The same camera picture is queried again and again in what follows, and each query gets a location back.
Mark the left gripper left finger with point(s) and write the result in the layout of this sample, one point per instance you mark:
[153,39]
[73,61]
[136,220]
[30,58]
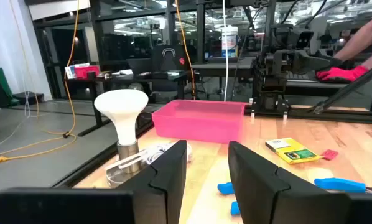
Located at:
[164,186]

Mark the pink plastic bin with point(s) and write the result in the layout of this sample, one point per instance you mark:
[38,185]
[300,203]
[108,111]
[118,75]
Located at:
[198,124]

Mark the black office chair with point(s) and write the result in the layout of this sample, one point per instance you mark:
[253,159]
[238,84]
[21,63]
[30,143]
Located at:
[170,62]

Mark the black laptop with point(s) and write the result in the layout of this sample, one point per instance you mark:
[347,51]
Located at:
[139,66]

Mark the green board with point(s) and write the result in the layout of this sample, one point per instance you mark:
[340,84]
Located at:
[4,84]

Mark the white wipes canister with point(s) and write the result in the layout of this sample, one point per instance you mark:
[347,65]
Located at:
[229,43]

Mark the white bulb lamp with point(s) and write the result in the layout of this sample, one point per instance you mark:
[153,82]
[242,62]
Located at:
[122,112]

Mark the red eraser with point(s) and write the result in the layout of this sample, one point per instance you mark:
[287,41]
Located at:
[329,154]

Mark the yellow crayon box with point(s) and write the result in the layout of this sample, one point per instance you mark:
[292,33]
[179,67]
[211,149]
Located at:
[290,152]

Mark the black diagonal frame strut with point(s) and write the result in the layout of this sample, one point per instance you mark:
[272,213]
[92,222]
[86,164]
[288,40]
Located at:
[351,88]

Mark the red box on desk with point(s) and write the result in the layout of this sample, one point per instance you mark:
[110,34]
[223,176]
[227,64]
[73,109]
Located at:
[70,71]

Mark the black desk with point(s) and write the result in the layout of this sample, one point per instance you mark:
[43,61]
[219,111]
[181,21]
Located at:
[123,77]

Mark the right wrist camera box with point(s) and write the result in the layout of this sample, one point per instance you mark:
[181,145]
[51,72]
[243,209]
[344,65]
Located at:
[303,39]

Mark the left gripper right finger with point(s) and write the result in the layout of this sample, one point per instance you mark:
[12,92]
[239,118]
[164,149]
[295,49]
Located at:
[267,196]

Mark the blue plastic object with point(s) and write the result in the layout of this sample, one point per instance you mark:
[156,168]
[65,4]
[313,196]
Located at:
[340,185]
[225,188]

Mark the person's hand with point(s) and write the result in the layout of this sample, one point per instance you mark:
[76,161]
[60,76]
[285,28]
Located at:
[341,75]

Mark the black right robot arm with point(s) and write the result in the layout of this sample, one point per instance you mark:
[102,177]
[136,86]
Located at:
[267,84]

